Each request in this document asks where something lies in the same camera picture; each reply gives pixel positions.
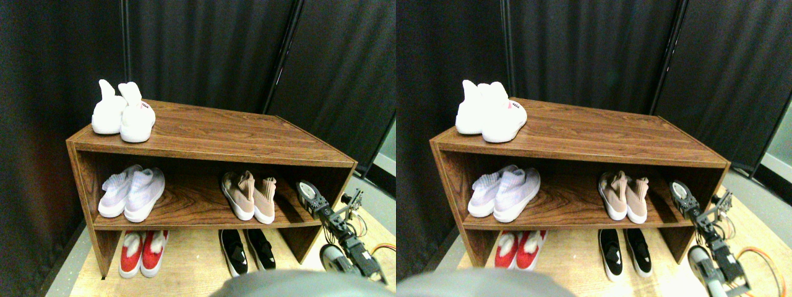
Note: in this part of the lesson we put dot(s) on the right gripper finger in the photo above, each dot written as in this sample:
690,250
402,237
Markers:
309,195
684,195

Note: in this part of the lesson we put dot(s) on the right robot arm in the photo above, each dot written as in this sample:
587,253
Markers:
359,257
724,266

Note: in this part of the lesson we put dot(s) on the black curtain pole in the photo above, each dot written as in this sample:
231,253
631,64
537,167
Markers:
283,59
669,59
126,49
380,145

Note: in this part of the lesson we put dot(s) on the brown shoe rack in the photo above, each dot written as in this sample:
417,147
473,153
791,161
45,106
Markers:
235,130
600,130

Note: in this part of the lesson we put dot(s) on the red shoe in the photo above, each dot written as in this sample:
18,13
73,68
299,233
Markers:
130,258
153,257
506,253
529,252

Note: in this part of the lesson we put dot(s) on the white shoe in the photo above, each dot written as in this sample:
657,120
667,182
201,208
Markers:
107,117
137,127
506,127
470,117

